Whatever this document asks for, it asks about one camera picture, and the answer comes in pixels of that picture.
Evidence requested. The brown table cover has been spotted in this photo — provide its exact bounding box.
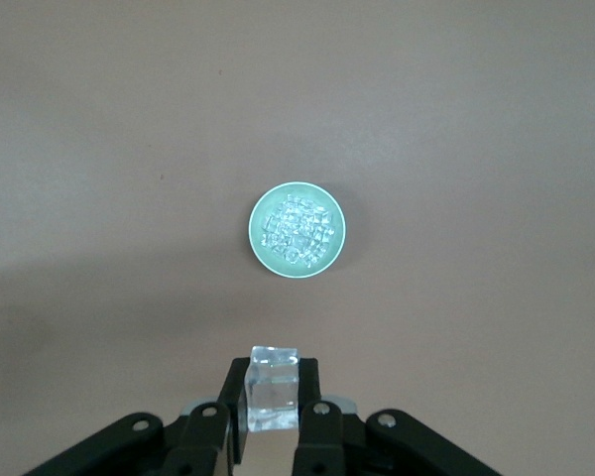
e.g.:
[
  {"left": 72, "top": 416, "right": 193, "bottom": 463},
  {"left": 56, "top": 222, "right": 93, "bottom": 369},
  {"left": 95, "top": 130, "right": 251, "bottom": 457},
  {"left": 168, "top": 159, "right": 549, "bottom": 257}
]
[{"left": 0, "top": 0, "right": 595, "bottom": 476}]

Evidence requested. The large clear ice cube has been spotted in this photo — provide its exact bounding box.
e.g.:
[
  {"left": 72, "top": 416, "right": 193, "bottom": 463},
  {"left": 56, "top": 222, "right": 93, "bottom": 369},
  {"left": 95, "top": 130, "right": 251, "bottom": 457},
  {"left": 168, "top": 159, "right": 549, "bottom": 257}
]
[{"left": 244, "top": 344, "right": 301, "bottom": 433}]

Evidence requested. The green ceramic bowl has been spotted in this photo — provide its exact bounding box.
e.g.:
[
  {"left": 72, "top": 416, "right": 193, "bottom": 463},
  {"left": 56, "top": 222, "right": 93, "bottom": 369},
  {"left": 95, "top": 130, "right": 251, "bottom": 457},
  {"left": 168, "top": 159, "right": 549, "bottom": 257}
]
[{"left": 247, "top": 180, "right": 349, "bottom": 280}]

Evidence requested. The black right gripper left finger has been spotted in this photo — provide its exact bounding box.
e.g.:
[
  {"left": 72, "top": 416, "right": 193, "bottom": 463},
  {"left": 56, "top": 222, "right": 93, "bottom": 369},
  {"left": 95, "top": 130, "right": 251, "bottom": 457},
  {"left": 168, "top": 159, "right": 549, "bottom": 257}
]
[{"left": 23, "top": 356, "right": 252, "bottom": 476}]

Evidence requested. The pile of clear ice cubes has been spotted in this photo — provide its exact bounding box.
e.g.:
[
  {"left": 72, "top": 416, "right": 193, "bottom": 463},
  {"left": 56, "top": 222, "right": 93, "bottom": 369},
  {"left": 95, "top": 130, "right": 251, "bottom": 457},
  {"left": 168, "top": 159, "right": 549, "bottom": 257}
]
[{"left": 260, "top": 193, "right": 335, "bottom": 268}]

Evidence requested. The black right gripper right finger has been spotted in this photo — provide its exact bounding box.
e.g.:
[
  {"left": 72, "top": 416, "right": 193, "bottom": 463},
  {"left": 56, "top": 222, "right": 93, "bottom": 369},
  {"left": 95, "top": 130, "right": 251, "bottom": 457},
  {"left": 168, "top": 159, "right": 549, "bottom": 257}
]
[{"left": 292, "top": 356, "right": 503, "bottom": 476}]

